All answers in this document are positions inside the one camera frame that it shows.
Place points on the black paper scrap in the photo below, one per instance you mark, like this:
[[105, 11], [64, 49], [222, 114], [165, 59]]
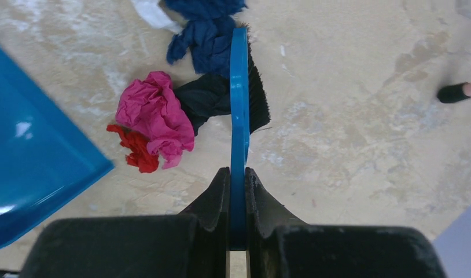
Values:
[[203, 98]]

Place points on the dark blue paper scrap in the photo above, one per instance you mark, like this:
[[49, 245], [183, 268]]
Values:
[[207, 34]]

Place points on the red paper scrap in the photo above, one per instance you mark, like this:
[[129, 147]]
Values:
[[136, 142]]

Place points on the pink music stand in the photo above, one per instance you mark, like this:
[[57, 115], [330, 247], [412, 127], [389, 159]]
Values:
[[454, 93]]

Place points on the pink paper scrap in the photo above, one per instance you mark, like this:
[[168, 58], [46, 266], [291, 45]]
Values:
[[151, 108]]

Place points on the white paper scrap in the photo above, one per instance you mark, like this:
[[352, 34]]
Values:
[[155, 16]]

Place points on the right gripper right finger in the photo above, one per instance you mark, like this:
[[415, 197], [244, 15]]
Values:
[[282, 245]]

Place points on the blue dustpan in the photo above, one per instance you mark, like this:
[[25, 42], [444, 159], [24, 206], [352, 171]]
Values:
[[45, 160]]

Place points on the blue hand brush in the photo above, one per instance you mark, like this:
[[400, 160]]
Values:
[[249, 112]]

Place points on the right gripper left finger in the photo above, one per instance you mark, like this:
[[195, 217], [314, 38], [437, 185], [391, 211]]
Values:
[[192, 243]]

